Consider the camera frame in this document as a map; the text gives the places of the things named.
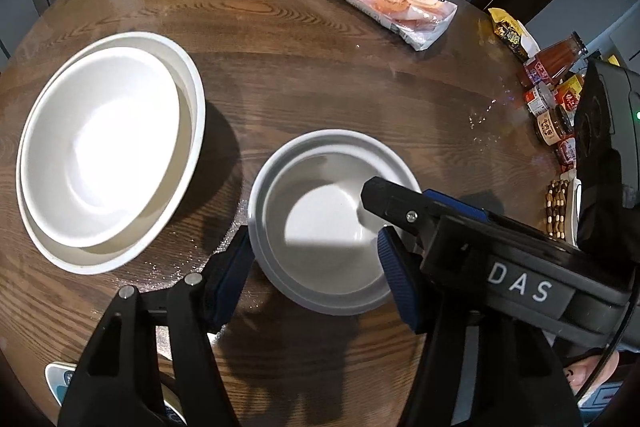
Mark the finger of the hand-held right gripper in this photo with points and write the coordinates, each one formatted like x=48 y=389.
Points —
x=455 y=204
x=395 y=204

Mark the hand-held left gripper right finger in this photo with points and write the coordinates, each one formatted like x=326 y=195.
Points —
x=397 y=277

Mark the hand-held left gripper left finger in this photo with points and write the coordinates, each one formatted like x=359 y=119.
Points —
x=232 y=277

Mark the white ramekin cup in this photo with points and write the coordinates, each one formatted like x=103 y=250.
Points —
x=320 y=227

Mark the large cream bowl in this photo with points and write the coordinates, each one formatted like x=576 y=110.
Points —
x=191 y=117

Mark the white bowl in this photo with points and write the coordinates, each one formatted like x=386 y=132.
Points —
x=100 y=147

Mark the dark patterned plate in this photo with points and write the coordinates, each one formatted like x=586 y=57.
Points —
x=52 y=369

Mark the person's right hand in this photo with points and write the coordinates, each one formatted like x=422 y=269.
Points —
x=582 y=372

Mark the red sauce jar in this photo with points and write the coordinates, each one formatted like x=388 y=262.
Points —
x=567 y=152

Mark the red label jar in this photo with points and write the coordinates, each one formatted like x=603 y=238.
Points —
x=539 y=99

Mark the yellow and red packet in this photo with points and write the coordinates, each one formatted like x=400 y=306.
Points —
x=570 y=92

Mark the red sauce bottle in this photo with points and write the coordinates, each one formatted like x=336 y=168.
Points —
x=555 y=59

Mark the yellow snack packet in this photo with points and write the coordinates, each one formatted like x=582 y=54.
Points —
x=510 y=34

